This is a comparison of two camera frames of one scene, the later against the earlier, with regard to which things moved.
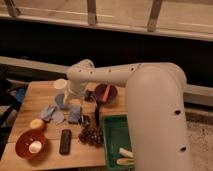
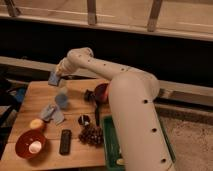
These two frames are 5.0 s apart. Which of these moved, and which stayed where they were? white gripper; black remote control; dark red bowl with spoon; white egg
Moved: white gripper
Stayed: dark red bowl with spoon; white egg; black remote control
